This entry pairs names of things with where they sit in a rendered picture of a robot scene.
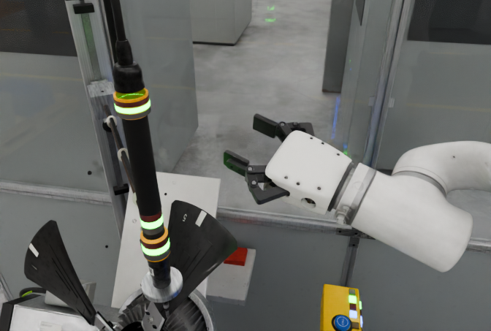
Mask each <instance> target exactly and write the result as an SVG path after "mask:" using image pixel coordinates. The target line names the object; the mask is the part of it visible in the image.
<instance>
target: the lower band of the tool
mask: <svg viewBox="0 0 491 331"><path fill-rule="evenodd" d="M164 229H165V233H164V235H163V236H162V237H160V238H159V239H156V240H147V239H145V238H144V237H143V235H142V231H141V233H140V238H141V240H142V241H143V242H144V243H148V244H155V243H160V242H161V241H163V240H164V239H165V238H166V237H167V234H168V230H167V228H166V227H165V226H164ZM168 256H169V255H168ZM166 258H167V257H165V258H164V259H166ZM164 259H162V260H164ZM147 260H148V259H147ZM162 260H159V261H150V260H148V261H150V262H160V261H162Z"/></svg>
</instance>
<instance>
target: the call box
mask: <svg viewBox="0 0 491 331"><path fill-rule="evenodd" d="M349 289H355V288H349V287H344V286H335V285H329V284H324V286H323V291H322V296H321V314H320V331H341V330H339V329H337V327H336V326H335V318H336V317H337V316H345V317H348V318H349V321H350V328H349V329H348V330H347V331H362V329H361V318H360V307H359V290H358V289H355V292H356V295H355V296H354V295H349ZM349 296H354V297H356V302H355V303H354V304H357V309H356V310H350V309H349V303H351V302H349ZM350 311H356V312H357V318H352V317H350ZM352 322H359V329H358V330H357V329H352Z"/></svg>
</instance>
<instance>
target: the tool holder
mask: <svg viewBox="0 0 491 331"><path fill-rule="evenodd" d="M170 268H171V272H170V275H171V284H170V285H169V286H168V287H166V288H164V289H157V288H155V287H154V286H153V282H152V278H151V275H150V272H148V273H147V274H146V275H145V277H144V278H143V280H142V285H141V284H140V286H141V287H142V293H143V297H145V298H146V299H148V300H150V301H151V302H154V303H165V302H167V301H170V300H172V299H173V298H175V297H176V296H177V295H178V294H179V293H180V291H181V289H182V287H183V278H182V275H181V273H180V272H179V270H177V269H176V268H174V267H170Z"/></svg>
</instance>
